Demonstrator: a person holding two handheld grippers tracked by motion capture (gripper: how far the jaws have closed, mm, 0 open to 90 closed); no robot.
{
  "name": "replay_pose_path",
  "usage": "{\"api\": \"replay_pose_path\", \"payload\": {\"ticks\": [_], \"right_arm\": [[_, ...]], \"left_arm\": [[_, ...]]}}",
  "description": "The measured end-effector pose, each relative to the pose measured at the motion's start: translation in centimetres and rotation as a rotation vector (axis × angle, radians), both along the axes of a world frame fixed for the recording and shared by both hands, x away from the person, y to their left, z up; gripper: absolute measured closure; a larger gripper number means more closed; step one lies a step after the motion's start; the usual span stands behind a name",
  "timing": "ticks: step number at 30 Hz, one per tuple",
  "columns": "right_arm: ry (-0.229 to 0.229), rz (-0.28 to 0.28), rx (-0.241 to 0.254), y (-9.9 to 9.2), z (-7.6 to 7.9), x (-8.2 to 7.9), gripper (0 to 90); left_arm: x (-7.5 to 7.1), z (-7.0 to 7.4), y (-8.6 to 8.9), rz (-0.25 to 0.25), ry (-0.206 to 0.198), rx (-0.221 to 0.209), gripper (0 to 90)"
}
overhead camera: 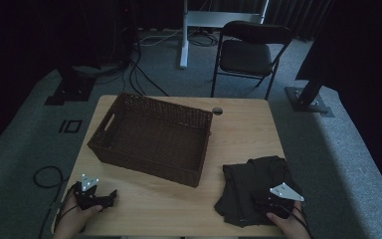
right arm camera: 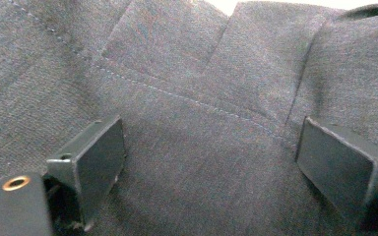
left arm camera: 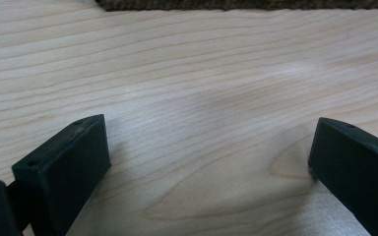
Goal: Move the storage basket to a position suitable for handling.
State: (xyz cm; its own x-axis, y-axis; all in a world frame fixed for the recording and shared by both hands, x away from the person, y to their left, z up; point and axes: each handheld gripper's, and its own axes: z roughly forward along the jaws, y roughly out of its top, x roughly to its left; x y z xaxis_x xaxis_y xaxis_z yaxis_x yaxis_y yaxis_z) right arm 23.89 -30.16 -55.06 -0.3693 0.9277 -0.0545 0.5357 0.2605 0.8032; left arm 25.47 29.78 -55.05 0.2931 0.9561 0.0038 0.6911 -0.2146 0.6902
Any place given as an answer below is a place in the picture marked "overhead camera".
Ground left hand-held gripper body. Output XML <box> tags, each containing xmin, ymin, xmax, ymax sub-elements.
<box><xmin>74</xmin><ymin>173</ymin><xmax>111</xmax><ymax>211</ymax></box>

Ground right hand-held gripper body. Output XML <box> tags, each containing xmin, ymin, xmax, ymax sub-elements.
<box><xmin>262</xmin><ymin>181</ymin><xmax>305</xmax><ymax>220</ymax></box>

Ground dark pants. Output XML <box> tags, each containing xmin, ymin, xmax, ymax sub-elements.
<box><xmin>214</xmin><ymin>155</ymin><xmax>304</xmax><ymax>229</ymax></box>

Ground brown wicker basket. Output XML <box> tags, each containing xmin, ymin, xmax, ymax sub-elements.
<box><xmin>87</xmin><ymin>92</ymin><xmax>214</xmax><ymax>188</ymax></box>

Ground person's left hand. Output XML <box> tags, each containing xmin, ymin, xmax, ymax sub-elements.
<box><xmin>53</xmin><ymin>195</ymin><xmax>104</xmax><ymax>239</ymax></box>

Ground person's right hand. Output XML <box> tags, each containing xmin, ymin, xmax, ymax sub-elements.
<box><xmin>266</xmin><ymin>201</ymin><xmax>313</xmax><ymax>239</ymax></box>

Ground black slanted stand with base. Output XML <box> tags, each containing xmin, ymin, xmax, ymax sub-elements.
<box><xmin>285</xmin><ymin>74</ymin><xmax>335</xmax><ymax>119</ymax></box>

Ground black folding chair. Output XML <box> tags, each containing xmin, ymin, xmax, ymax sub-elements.
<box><xmin>210</xmin><ymin>20</ymin><xmax>293</xmax><ymax>101</ymax></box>

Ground dark curtain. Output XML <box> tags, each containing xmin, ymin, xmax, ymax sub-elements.
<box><xmin>265</xmin><ymin>0</ymin><xmax>382</xmax><ymax>207</ymax></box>

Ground right hand-held gripper cable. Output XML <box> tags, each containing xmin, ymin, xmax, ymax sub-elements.
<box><xmin>278</xmin><ymin>203</ymin><xmax>314</xmax><ymax>239</ymax></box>

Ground hand-held gripper cable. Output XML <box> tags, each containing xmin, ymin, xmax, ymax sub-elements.
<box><xmin>278</xmin><ymin>203</ymin><xmax>314</xmax><ymax>239</ymax></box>
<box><xmin>55</xmin><ymin>183</ymin><xmax>82</xmax><ymax>233</ymax></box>

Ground left hand-held gripper cable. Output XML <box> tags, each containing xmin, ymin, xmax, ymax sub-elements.
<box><xmin>55</xmin><ymin>183</ymin><xmax>82</xmax><ymax>233</ymax></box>

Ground black cable loop on floor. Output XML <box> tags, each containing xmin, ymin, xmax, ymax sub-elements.
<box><xmin>33</xmin><ymin>165</ymin><xmax>68</xmax><ymax>239</ymax></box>

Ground black stand with base plate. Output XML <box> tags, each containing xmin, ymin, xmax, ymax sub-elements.
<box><xmin>44</xmin><ymin>63</ymin><xmax>97</xmax><ymax>107</ymax></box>

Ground black floor cable bundle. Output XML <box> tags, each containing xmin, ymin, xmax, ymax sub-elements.
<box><xmin>121</xmin><ymin>28</ymin><xmax>171</xmax><ymax>98</ymax></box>

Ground white floor cable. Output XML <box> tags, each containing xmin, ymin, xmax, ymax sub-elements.
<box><xmin>138</xmin><ymin>27</ymin><xmax>184</xmax><ymax>47</ymax></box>

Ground black coiled cables under desk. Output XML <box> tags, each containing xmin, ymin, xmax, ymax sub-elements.
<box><xmin>186</xmin><ymin>30</ymin><xmax>220</xmax><ymax>48</ymax></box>

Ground white desk frame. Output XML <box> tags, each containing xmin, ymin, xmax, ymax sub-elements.
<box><xmin>179</xmin><ymin>0</ymin><xmax>271</xmax><ymax>70</ymax></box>

